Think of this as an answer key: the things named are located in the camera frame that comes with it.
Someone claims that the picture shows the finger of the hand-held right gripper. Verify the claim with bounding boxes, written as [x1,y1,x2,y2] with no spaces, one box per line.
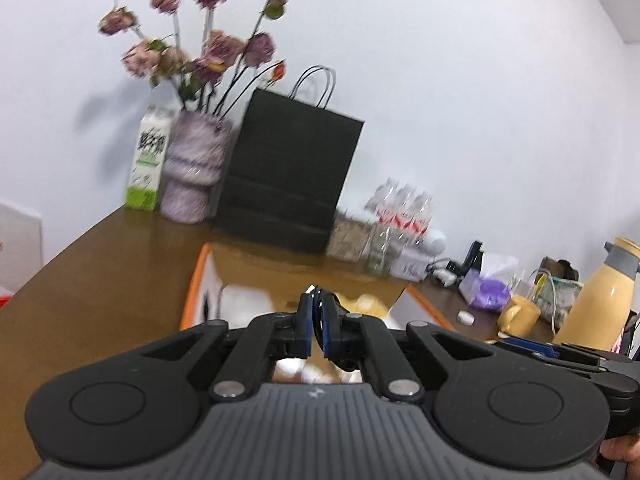
[492,337,613,362]
[555,357,632,397]

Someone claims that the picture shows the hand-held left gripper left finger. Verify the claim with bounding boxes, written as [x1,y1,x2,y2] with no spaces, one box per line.
[142,292,316,403]

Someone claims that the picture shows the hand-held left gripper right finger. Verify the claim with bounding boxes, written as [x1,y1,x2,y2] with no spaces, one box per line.
[320,292,496,403]

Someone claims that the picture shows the orange-edged cardboard box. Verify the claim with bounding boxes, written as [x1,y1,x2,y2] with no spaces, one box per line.
[179,241,453,386]

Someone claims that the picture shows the clear cotton swab container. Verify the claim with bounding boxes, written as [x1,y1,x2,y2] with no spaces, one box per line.
[220,285,277,322]

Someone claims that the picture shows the wooden desktop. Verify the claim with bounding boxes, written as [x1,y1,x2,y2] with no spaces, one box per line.
[0,206,571,480]

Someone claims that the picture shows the person's right hand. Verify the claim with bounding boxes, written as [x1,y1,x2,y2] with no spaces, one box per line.
[599,430,640,464]

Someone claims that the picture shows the yellow mug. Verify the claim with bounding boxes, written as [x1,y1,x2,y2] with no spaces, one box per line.
[497,294,542,338]

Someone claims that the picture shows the yellow plush toy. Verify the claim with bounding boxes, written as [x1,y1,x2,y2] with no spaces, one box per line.
[332,294,396,319]

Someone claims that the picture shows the clear plastic container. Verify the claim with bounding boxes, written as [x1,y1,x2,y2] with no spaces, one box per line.
[530,270,583,322]

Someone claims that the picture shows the purple tissue pack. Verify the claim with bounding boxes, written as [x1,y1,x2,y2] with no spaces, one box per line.
[459,254,520,311]

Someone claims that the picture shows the yellow thermos jug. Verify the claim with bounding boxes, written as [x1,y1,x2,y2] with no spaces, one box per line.
[552,236,640,353]

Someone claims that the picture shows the brown pouch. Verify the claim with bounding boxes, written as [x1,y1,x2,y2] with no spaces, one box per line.
[539,256,581,281]

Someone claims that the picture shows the clear grain container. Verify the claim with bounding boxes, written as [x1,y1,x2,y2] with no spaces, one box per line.
[326,211,378,262]

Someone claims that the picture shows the empty drinking glass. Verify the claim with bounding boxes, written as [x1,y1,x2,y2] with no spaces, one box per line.
[365,222,403,276]

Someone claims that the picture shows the white tissue box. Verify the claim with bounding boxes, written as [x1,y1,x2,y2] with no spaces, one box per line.
[392,247,433,282]

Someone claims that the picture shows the red label water bottle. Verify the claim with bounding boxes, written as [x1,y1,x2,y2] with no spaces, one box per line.
[367,177,401,226]
[412,190,435,238]
[392,184,418,233]

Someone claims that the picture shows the white round speaker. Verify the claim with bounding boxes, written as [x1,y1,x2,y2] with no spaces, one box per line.
[422,230,447,256]

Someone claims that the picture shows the black paper bag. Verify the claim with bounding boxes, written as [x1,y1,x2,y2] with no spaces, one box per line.
[214,65,365,255]

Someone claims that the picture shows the purple marbled vase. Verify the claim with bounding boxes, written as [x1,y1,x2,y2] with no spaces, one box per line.
[159,109,233,224]

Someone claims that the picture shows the white green milk carton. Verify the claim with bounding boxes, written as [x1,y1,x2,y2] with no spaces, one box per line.
[124,105,176,211]

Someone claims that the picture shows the dried pink roses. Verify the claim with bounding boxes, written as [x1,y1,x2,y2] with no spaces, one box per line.
[97,0,311,113]

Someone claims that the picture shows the white flat box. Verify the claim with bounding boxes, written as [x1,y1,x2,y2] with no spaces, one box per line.
[0,200,43,293]

